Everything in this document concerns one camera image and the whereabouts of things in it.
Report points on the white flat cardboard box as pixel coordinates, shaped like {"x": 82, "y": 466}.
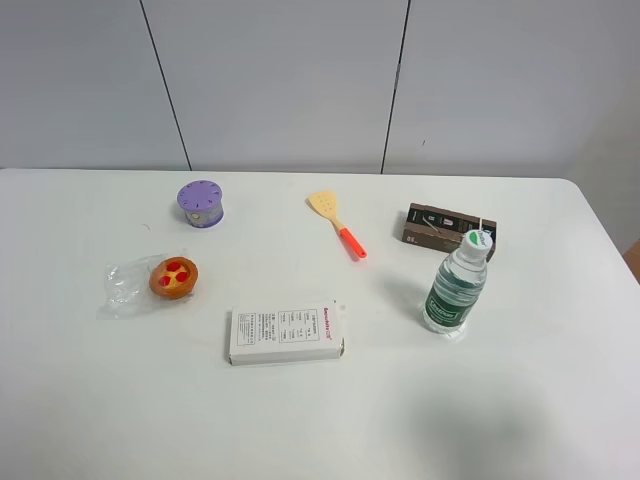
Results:
{"x": 285, "y": 332}

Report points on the dark brown carton box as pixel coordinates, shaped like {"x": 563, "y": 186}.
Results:
{"x": 443, "y": 230}

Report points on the clear water bottle green label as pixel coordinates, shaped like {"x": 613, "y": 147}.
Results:
{"x": 458, "y": 283}

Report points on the toy fruit tart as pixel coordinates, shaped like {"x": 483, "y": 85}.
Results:
{"x": 174, "y": 278}

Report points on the clear plastic wrapper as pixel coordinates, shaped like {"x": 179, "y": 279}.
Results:
{"x": 127, "y": 292}

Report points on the wooden spatula orange handle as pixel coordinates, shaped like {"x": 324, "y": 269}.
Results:
{"x": 325, "y": 204}

